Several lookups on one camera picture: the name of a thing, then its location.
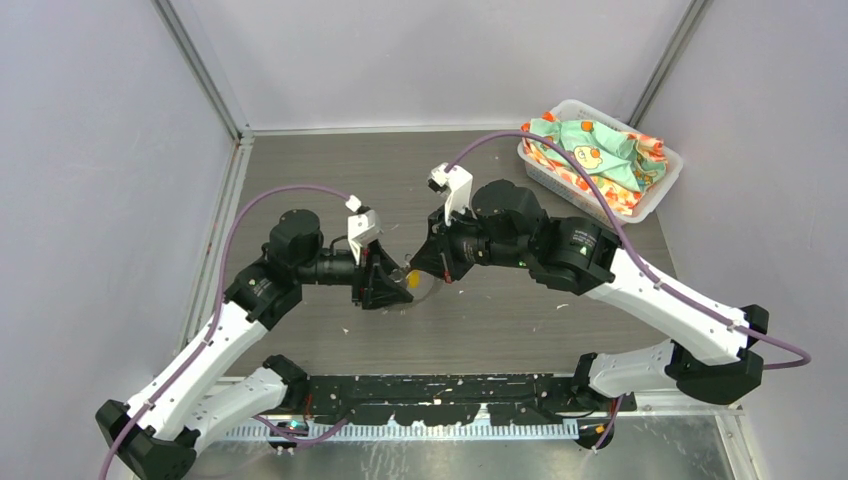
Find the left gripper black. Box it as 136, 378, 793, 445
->
296, 239, 414, 308

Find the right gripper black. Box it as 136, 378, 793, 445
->
411, 199, 530, 282

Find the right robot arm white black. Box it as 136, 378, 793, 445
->
411, 180, 769, 411

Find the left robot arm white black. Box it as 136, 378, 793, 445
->
96, 207, 413, 479

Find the white plastic basket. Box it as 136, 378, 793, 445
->
517, 99, 683, 224

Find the colourful printed cloth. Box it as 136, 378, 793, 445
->
521, 112, 668, 216

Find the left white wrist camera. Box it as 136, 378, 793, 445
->
347, 207, 382, 266

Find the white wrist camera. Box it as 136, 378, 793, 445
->
347, 207, 382, 266
428, 163, 473, 227

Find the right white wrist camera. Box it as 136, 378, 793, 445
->
428, 163, 473, 227

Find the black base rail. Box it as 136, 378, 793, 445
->
275, 373, 615, 426

